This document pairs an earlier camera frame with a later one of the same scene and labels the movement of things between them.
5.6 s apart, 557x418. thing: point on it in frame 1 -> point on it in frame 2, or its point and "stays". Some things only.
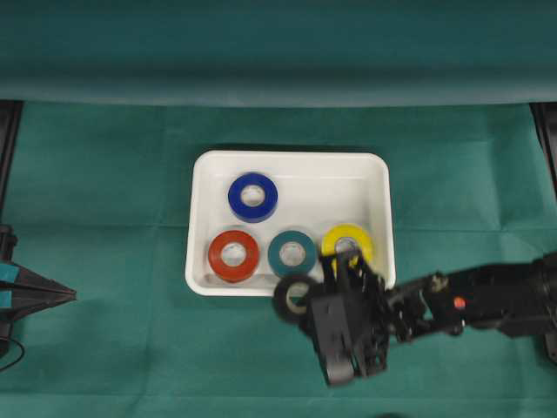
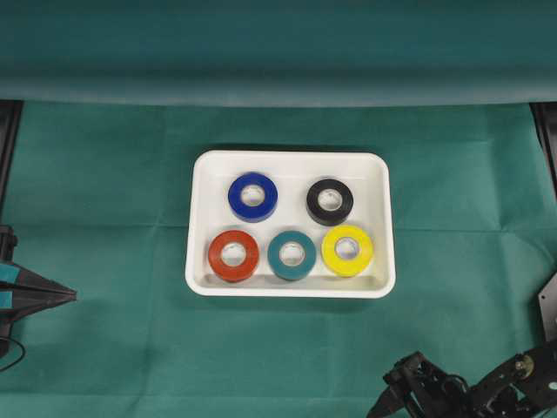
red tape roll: [233, 273] stays
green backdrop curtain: [278, 53] stays
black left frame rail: [10, 111] stays
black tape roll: [291, 298] -> [330, 202]
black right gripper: [354, 314] -> [434, 394]
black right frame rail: [546, 114] stays
